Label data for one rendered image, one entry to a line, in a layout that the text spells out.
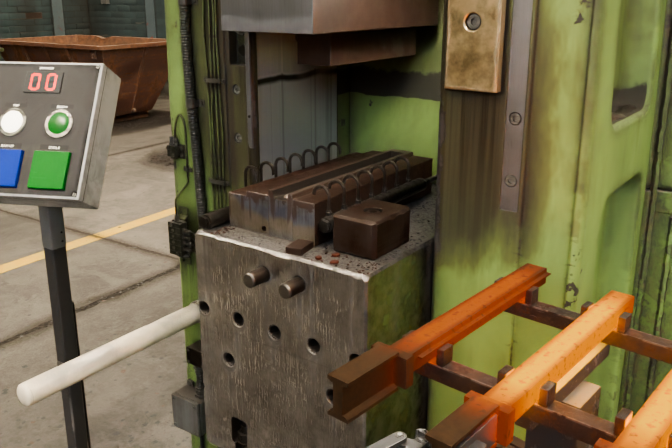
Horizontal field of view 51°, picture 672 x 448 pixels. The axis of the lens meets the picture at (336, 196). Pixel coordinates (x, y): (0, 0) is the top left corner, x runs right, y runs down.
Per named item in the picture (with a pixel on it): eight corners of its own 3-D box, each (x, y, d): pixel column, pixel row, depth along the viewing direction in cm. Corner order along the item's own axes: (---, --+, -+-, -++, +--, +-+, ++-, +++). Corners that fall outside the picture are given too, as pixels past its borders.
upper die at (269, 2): (313, 34, 111) (312, -29, 108) (221, 30, 122) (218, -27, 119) (438, 25, 144) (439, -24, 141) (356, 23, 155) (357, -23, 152)
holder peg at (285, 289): (290, 301, 113) (289, 286, 112) (277, 297, 114) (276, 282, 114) (305, 293, 116) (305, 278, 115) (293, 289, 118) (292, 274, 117)
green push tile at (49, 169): (62, 189, 132) (69, 151, 134) (25, 187, 133) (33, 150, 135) (67, 191, 134) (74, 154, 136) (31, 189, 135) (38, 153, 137)
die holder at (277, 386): (363, 520, 120) (366, 276, 108) (205, 441, 141) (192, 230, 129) (495, 379, 164) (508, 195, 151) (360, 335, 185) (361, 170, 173)
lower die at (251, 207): (314, 246, 120) (314, 199, 118) (229, 225, 132) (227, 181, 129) (431, 192, 153) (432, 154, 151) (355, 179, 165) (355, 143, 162)
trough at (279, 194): (291, 202, 121) (291, 194, 121) (268, 197, 124) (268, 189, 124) (412, 158, 154) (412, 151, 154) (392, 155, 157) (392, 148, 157)
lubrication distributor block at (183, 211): (187, 271, 158) (184, 213, 155) (168, 265, 162) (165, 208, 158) (199, 266, 161) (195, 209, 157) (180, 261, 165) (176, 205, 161)
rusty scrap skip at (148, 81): (108, 134, 694) (100, 46, 671) (-4, 116, 794) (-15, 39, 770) (194, 117, 791) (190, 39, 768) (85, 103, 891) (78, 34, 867)
